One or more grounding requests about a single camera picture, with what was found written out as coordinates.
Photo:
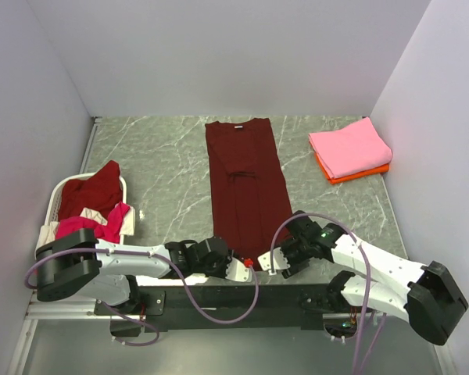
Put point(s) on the aluminium rail frame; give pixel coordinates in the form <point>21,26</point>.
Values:
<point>163,159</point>

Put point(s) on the folded pink t shirt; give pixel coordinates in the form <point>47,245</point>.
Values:
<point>352,149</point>

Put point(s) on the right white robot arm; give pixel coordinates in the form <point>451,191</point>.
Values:
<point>425,296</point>

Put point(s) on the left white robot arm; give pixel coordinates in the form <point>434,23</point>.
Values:
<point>80,263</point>

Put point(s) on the black base beam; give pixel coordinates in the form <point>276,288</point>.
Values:
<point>298,305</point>

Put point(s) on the white laundry basket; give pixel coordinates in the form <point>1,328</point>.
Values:
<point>56,199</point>

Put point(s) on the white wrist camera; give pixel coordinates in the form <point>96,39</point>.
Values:
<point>238,269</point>
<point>273,262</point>

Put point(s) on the magenta t shirt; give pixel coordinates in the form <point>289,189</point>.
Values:
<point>101,224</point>

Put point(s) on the folded orange t shirt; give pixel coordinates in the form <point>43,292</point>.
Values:
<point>337,180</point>

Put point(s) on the red t shirt in basket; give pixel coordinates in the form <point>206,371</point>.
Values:
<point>101,193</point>

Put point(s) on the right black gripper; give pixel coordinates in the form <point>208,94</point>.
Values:
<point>294,267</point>

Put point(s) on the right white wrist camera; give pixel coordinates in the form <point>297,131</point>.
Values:
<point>273,262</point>

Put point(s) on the cream t shirt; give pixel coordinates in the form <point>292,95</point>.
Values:
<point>47,236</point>

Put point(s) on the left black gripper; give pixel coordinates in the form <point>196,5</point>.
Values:
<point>223,273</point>

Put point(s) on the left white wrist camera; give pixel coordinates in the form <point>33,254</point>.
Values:
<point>238,269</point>

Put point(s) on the dark red t shirt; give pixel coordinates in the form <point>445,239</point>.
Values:
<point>248,189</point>

